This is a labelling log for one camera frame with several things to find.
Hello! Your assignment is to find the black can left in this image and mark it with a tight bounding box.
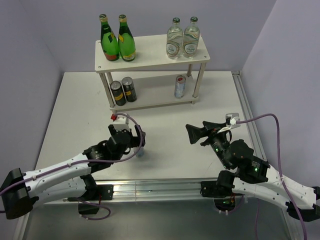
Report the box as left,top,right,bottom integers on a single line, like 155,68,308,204
110,80,126,106

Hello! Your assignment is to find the aluminium side rail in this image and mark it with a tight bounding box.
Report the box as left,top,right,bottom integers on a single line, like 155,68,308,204
231,71,267,160

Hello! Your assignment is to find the clear glass bottle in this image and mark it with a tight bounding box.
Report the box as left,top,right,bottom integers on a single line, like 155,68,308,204
166,17,183,59
182,16,200,58

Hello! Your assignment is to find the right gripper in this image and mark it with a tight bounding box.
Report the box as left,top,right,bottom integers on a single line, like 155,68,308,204
184,120,231,169

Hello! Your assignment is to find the black can right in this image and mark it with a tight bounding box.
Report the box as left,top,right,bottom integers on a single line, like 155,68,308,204
121,76,137,103

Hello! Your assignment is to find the white blue can shelf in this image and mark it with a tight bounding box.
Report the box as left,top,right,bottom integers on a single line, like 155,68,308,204
174,75,186,99

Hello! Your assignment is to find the clear glass bottle front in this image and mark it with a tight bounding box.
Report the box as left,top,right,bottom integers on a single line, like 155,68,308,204
182,16,200,58

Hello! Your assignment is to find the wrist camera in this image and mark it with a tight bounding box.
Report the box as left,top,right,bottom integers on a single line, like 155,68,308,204
225,113,240,129
110,114,130,132

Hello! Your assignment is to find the green glass bottle front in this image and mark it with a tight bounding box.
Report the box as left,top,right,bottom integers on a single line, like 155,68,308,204
118,14,136,62

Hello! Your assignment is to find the black can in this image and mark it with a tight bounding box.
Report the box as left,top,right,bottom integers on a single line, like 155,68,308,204
121,76,137,103
110,80,126,106

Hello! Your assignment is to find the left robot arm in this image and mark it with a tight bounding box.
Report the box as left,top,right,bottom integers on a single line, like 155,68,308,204
0,124,146,220

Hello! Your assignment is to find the green glass bottle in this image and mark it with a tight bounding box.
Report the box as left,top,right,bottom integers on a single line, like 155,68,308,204
118,14,136,62
99,14,120,61

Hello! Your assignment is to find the white blue can front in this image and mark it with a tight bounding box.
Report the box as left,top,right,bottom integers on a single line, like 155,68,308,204
135,146,145,158

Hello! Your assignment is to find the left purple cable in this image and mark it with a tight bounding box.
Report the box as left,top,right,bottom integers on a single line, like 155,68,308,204
0,113,146,221

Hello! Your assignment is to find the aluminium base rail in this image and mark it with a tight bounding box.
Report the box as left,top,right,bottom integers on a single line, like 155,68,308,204
85,178,217,203

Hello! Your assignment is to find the white two-tier shelf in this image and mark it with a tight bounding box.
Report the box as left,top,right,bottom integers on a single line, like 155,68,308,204
94,34,211,113

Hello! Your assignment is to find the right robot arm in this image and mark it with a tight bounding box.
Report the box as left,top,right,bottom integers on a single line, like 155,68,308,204
185,116,320,222

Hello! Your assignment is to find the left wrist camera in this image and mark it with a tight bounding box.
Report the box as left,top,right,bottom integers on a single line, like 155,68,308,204
110,114,130,132

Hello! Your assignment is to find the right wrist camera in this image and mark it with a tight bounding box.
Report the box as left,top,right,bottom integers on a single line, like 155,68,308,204
225,113,240,129

